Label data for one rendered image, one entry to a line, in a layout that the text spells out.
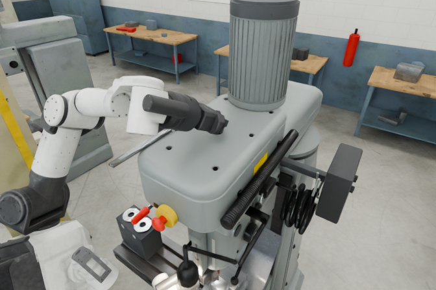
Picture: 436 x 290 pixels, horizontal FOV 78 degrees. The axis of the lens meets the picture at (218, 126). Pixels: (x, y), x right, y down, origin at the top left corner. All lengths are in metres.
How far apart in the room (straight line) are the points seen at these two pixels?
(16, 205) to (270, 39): 0.78
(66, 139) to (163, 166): 0.28
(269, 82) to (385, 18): 4.04
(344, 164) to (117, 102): 0.73
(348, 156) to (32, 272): 0.98
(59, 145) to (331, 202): 0.85
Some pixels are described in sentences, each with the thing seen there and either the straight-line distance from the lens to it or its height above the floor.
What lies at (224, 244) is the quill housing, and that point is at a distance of 0.96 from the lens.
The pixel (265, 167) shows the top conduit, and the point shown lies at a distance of 0.78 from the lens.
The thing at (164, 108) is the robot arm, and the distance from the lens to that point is 0.54.
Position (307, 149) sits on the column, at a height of 1.56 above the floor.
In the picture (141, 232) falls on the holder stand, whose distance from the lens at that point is 1.51.
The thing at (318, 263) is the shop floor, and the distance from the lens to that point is 2.82.
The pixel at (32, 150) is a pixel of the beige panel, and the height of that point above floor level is 1.06.
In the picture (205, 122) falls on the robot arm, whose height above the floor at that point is 1.97.
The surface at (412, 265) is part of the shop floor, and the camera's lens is 3.18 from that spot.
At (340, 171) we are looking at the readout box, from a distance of 0.96.
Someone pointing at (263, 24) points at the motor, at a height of 2.15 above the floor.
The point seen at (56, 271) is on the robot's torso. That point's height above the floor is 1.62.
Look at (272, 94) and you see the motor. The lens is 0.86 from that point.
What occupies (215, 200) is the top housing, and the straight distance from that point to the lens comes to 0.62.
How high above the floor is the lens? 2.31
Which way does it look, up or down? 33 degrees down
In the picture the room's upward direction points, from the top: straight up
